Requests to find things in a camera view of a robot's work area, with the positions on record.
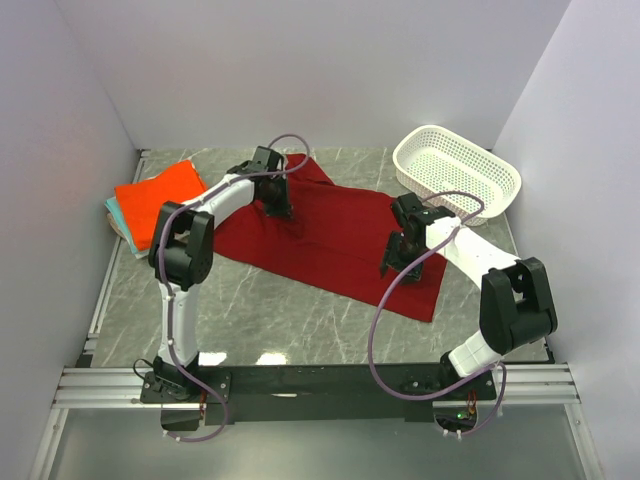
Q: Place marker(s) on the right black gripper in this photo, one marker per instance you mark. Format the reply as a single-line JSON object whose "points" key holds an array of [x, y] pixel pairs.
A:
{"points": [[391, 258]]}

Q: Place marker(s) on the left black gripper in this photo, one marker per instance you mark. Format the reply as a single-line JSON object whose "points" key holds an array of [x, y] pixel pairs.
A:
{"points": [[284, 208]]}

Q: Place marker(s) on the dark red t shirt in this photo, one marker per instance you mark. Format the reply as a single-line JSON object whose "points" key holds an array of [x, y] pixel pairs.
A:
{"points": [[335, 239]]}

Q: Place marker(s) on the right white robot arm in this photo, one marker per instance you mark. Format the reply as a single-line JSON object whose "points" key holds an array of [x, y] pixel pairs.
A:
{"points": [[516, 303]]}

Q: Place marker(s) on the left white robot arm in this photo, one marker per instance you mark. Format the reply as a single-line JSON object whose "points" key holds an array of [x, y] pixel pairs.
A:
{"points": [[182, 250]]}

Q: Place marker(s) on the white plastic basket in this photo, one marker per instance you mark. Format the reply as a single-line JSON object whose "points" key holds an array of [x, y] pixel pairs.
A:
{"points": [[432, 159]]}

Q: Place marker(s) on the orange folded t shirt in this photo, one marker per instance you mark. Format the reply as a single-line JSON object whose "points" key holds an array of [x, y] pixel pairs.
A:
{"points": [[141, 202]]}

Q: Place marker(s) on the teal folded t shirt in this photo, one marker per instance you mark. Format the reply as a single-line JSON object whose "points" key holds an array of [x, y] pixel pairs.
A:
{"points": [[113, 206]]}

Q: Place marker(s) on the black base beam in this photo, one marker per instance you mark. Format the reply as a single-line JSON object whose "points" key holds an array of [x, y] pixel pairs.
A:
{"points": [[309, 393]]}

